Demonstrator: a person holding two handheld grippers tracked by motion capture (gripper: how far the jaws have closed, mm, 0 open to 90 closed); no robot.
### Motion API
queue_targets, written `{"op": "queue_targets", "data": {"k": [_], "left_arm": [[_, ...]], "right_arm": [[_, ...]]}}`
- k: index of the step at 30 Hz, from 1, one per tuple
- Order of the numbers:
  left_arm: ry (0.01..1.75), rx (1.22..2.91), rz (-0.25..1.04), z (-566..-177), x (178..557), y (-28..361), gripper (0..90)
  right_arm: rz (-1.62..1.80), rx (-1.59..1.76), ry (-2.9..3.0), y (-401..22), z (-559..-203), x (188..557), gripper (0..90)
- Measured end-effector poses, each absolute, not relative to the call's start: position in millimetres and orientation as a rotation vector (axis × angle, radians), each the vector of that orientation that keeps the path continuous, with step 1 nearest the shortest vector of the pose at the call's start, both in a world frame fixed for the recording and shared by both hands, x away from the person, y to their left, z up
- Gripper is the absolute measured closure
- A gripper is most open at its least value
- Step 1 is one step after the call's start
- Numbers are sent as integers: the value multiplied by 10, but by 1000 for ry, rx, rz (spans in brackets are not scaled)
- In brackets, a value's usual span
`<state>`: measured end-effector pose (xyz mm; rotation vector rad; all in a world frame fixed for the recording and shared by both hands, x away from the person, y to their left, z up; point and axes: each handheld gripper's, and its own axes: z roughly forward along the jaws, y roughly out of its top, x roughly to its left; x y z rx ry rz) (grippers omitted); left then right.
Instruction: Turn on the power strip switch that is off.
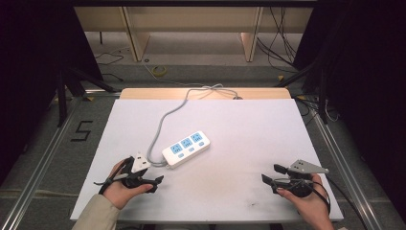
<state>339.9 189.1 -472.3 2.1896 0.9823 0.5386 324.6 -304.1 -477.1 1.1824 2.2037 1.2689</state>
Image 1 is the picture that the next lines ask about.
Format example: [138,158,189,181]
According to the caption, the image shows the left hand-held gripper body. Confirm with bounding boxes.
[121,152,154,190]

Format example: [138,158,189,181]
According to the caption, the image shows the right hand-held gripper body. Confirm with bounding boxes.
[273,159,330,198]

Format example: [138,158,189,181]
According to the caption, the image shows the person's left hand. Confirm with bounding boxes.
[102,159,154,211]

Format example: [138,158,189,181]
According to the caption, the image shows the person's right hand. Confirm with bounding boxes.
[276,173,331,225]

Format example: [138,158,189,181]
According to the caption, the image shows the white power strip blue sockets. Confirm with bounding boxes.
[161,129,212,170]

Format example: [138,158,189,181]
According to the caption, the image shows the white board table cover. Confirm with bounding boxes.
[69,98,345,223]

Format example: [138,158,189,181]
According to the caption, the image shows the black metal stand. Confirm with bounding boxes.
[273,58,330,125]
[56,66,118,128]

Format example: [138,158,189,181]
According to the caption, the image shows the wooden table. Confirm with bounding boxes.
[119,87,292,101]

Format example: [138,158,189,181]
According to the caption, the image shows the yellow tape roll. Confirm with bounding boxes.
[150,64,169,78]

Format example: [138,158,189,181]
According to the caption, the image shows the black curtain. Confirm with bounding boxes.
[292,0,406,223]
[0,0,105,181]

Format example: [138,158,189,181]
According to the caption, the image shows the light wooden desk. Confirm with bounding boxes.
[73,6,314,63]

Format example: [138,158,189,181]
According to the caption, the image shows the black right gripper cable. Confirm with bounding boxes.
[305,174,370,230]

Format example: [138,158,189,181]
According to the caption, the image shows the aluminium floor rail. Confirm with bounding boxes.
[0,95,84,230]
[313,113,382,230]

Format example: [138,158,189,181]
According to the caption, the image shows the grey power strip cable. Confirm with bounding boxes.
[146,83,243,169]

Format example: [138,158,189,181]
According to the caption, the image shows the bundle of black floor cables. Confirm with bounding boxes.
[256,7,304,71]

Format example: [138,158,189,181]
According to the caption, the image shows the thin black floor cable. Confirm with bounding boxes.
[95,50,125,82]

